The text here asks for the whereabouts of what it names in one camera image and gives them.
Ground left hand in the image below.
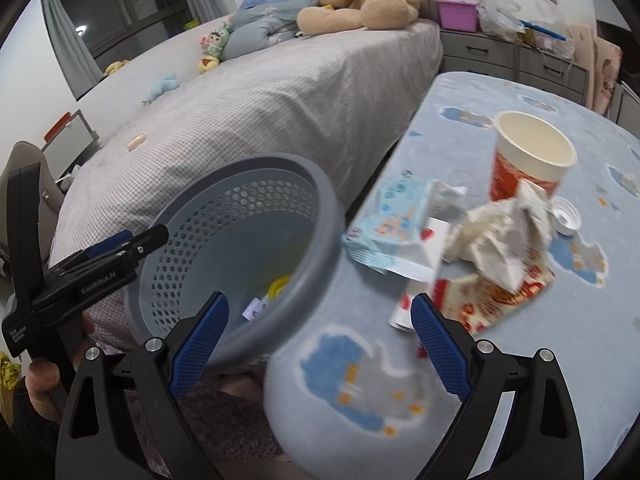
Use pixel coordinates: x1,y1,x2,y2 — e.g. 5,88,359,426
25,312,96,422

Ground crumpled white paper wrapper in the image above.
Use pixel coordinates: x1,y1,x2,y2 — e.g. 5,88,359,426
444,180,552,292

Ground yellow plush toy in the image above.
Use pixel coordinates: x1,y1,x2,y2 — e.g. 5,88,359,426
104,60,130,77

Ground grey curtain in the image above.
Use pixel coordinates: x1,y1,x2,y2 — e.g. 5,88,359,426
40,0,103,100

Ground light blue patterned table cloth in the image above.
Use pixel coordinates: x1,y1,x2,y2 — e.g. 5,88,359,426
265,73,639,479

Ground grey perforated trash basket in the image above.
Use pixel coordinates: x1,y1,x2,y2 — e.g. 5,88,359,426
124,154,344,373

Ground light blue plush toy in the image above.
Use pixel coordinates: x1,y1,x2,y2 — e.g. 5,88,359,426
142,74,179,106

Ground green doll toy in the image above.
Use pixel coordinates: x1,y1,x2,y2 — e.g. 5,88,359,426
198,22,231,74

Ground clear plastic bag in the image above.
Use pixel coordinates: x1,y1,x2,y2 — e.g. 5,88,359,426
476,0,525,42

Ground purple plastic storage box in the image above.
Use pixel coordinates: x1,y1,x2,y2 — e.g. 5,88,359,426
436,0,478,32

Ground white plastic bottle cap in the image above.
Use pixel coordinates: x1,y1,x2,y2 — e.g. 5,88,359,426
550,196,582,236

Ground purple cardboard box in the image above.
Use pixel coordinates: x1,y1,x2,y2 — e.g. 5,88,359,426
242,297,269,321

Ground grey checkered bed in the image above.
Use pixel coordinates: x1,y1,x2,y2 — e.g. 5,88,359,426
50,0,442,262

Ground red snack wrapper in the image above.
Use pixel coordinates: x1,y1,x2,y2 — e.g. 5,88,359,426
434,264,555,335

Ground blue folded quilt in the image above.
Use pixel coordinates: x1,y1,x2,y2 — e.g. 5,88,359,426
222,0,318,61

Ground pink cartoon folded board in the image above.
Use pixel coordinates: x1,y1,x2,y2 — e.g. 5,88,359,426
570,24,623,115

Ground torn white carton box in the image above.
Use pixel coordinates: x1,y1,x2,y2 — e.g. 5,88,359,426
388,218,450,332

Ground yellow square plastic lid ring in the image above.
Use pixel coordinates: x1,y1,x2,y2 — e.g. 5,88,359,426
267,274,294,300

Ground grey drawer cabinet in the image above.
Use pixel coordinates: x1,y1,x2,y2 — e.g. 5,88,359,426
440,29,589,105

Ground light blue wet wipes pack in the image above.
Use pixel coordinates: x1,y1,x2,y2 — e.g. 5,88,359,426
343,170,466,275

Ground red white paper cup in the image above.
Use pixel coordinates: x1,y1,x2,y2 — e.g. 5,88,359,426
489,110,577,202

